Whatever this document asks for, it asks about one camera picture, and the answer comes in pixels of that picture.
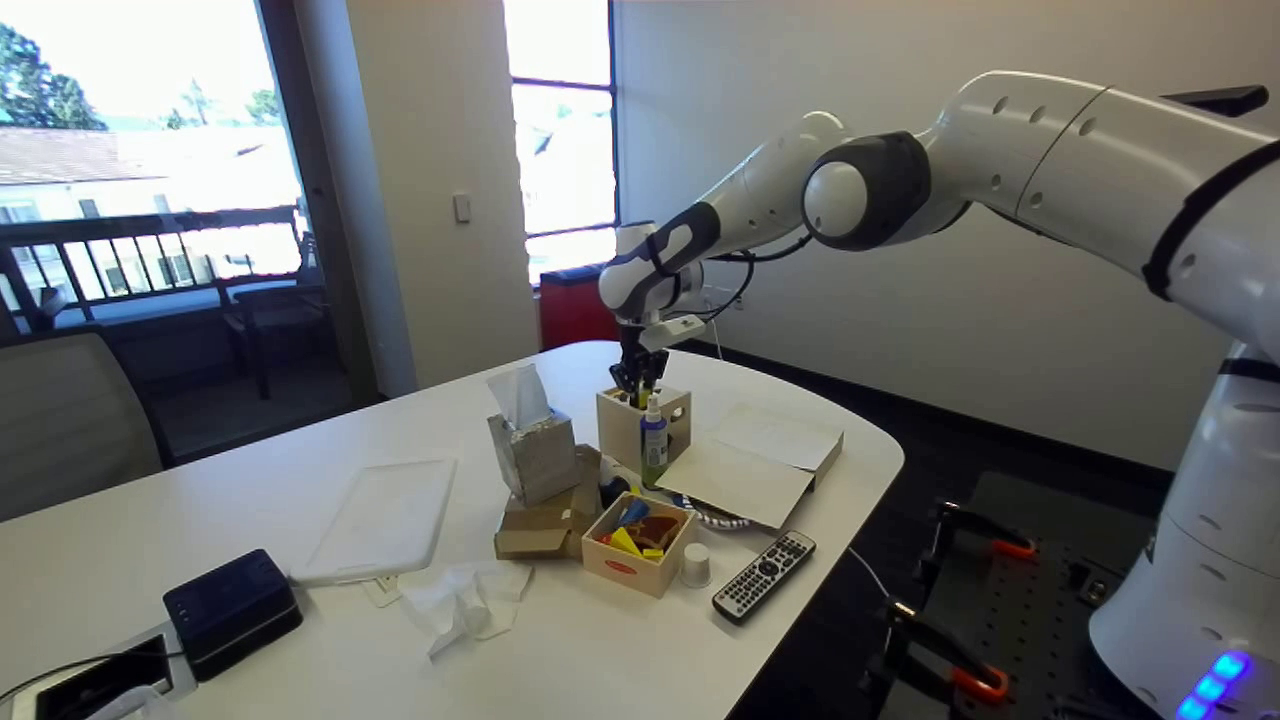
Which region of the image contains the wooden shape sorter box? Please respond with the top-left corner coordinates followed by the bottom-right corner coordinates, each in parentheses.
top-left (590, 380), bottom-right (696, 470)

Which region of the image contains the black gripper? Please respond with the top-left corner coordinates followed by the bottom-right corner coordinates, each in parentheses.
top-left (613, 313), bottom-right (712, 404)

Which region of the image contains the white flat board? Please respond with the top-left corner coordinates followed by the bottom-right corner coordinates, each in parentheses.
top-left (286, 457), bottom-right (458, 586)

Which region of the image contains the black orange clamp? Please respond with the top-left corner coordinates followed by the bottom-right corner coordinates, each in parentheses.
top-left (927, 495), bottom-right (1043, 572)
top-left (876, 601), bottom-right (1021, 712)

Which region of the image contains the dark balcony chair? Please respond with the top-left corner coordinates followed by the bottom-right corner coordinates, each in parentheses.
top-left (215, 267), bottom-right (336, 404)

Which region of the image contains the open white cardboard box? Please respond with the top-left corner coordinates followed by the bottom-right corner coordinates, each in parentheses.
top-left (653, 420), bottom-right (848, 536)

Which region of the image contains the brown cardboard box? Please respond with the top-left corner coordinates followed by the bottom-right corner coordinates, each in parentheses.
top-left (490, 442), bottom-right (609, 559)

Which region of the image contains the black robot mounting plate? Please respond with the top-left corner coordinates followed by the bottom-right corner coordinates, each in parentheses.
top-left (850, 463), bottom-right (1202, 720)

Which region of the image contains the white bottle with blue label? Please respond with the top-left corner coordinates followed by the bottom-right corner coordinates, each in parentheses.
top-left (637, 409), bottom-right (672, 486)

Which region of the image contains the grey office chair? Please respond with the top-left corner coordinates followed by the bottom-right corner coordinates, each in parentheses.
top-left (0, 327), bottom-right (171, 522)

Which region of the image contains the dark blue box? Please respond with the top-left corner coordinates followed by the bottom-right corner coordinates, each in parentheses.
top-left (160, 544), bottom-right (306, 684)

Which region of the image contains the red wooden block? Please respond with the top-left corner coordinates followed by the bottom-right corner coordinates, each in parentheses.
top-left (626, 507), bottom-right (681, 552)

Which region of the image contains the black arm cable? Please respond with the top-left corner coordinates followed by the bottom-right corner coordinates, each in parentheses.
top-left (688, 227), bottom-right (820, 327)

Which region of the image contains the wooden tray of blocks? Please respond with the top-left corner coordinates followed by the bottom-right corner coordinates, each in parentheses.
top-left (578, 486), bottom-right (696, 601)

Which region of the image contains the black flat device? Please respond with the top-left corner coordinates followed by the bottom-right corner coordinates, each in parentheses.
top-left (27, 633), bottom-right (175, 720)

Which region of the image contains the crumpled white tissue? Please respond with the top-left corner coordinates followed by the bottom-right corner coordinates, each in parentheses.
top-left (394, 555), bottom-right (538, 664)

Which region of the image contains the white cable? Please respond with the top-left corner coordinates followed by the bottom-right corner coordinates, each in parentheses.
top-left (842, 541), bottom-right (927, 629)

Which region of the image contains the balcony railing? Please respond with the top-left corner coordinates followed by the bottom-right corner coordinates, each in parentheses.
top-left (0, 198), bottom-right (304, 338)

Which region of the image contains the grey remote control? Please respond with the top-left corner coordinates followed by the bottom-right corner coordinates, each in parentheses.
top-left (706, 528), bottom-right (820, 629)

